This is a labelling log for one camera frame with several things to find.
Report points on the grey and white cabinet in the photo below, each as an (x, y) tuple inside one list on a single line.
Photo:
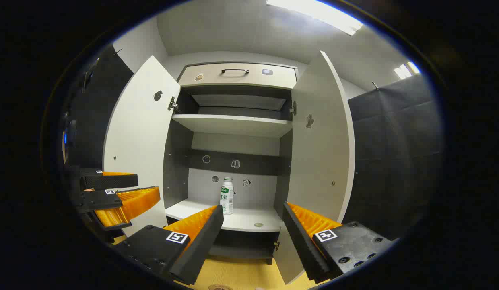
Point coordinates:
[(177, 169)]

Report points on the white cabinet door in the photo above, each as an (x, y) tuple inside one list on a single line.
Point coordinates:
[(141, 129), (318, 153)]

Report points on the small ceiling light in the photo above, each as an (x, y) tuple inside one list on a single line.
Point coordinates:
[(406, 70)]

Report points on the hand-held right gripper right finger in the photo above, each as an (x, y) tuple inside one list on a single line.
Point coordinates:
[(302, 241)]

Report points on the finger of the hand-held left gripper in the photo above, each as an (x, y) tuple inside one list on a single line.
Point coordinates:
[(108, 181), (100, 200)]

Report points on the metal door hinge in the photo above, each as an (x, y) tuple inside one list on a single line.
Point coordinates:
[(173, 104), (293, 108)]

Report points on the beige cabinet drawer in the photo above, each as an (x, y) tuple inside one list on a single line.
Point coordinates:
[(209, 76)]

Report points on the long ceiling light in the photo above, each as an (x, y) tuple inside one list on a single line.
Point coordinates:
[(318, 12)]

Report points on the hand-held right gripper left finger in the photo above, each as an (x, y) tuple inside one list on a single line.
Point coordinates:
[(201, 241)]

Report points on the white cabinet shelf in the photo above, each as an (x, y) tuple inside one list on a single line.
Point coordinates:
[(241, 219), (233, 123)]

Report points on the white plastic bottle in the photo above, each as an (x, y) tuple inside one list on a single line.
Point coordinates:
[(227, 197)]

